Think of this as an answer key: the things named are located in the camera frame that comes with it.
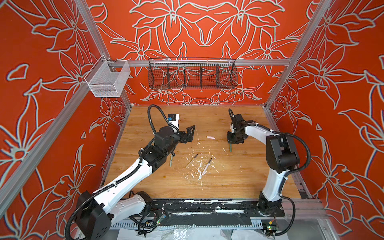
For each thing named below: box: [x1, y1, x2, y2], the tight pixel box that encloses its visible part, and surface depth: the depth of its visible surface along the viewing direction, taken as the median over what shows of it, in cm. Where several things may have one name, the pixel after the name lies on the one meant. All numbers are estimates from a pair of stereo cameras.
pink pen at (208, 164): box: [201, 157, 213, 176], surface depth 88 cm
